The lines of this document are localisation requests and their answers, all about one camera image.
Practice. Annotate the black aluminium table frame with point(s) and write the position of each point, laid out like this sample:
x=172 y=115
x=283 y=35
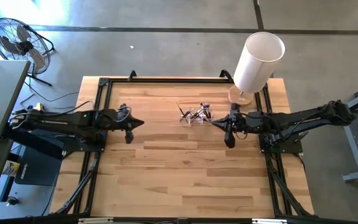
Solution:
x=166 y=80

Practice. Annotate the white shade table lamp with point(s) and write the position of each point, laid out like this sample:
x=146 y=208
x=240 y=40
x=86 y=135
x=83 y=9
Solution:
x=259 y=62

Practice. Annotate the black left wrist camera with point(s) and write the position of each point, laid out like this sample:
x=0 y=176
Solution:
x=129 y=137

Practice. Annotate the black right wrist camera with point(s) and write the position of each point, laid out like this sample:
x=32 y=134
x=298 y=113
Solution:
x=229 y=141

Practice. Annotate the yellow white packet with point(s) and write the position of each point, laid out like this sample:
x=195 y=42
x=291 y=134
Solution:
x=10 y=169

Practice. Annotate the yellow plug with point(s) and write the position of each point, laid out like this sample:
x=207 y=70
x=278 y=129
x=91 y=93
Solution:
x=39 y=107

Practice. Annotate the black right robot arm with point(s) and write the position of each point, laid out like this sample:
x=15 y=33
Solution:
x=306 y=119

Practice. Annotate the white light bar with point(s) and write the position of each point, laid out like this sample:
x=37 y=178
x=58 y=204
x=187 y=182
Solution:
x=269 y=221
x=94 y=221

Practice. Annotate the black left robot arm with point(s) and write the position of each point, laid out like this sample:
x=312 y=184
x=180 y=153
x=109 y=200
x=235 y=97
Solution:
x=57 y=121

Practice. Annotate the grey desk top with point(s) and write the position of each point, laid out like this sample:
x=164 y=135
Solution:
x=1 y=93

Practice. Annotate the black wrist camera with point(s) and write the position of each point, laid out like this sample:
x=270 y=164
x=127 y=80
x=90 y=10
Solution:
x=229 y=141
x=129 y=137

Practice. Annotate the clear acrylic organizer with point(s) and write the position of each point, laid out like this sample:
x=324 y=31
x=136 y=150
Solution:
x=186 y=120

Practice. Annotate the medium black makeup brush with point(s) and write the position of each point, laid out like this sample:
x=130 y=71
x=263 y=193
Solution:
x=207 y=115

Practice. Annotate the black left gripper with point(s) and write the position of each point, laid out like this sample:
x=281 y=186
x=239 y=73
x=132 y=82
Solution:
x=113 y=121

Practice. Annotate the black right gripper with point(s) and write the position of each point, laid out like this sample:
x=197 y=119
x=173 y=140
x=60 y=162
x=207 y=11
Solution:
x=244 y=123

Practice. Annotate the large fluffy powder brush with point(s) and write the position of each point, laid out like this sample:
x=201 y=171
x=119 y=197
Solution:
x=203 y=105

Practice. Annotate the black computer case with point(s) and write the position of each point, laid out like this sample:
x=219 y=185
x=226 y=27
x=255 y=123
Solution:
x=38 y=168

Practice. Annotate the round grey tip brush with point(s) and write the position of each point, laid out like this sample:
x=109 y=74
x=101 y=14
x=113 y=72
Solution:
x=207 y=105

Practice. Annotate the black floor fan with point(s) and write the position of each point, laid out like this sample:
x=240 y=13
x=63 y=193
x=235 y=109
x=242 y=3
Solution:
x=20 y=46

